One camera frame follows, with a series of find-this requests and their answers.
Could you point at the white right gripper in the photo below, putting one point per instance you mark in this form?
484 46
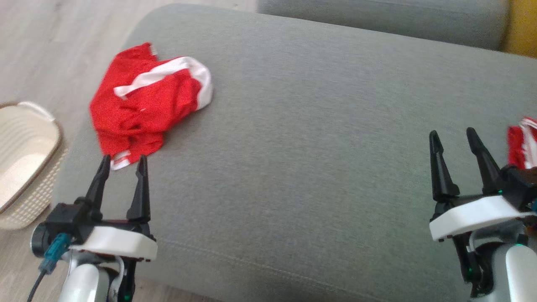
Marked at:
474 216

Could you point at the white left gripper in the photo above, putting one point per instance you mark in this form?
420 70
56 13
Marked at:
113 243

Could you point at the red jersey with striped trim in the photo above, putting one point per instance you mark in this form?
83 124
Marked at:
518 147

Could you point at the red shorts with white band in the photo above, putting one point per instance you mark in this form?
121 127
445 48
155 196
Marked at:
142 109

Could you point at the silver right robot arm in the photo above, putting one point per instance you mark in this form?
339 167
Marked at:
516 268

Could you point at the cream woven laundry basket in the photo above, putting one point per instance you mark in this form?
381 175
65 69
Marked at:
25 167

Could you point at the grey fabric sofa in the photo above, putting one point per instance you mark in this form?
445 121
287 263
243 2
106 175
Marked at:
314 147

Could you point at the yellow sofa cushion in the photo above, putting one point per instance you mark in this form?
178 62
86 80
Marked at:
524 25

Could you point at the grey sofa back cushion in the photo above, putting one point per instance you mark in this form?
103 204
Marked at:
377 21

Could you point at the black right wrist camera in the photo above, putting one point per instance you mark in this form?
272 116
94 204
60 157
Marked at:
520 186

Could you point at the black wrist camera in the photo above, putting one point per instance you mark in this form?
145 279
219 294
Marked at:
520 186
63 222

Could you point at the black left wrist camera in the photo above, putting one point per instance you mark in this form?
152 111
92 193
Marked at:
63 222

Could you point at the teal left camera connector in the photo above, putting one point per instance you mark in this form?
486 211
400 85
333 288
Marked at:
54 253

